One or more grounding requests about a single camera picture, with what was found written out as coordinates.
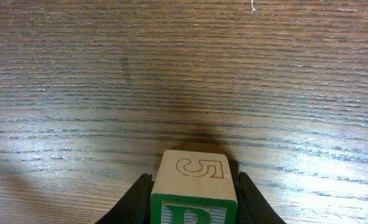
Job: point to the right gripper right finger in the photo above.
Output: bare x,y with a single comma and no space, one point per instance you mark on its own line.
252,206

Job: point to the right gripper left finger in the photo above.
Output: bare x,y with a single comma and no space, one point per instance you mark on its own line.
134,206

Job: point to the green R block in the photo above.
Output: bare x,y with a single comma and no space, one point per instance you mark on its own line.
193,187

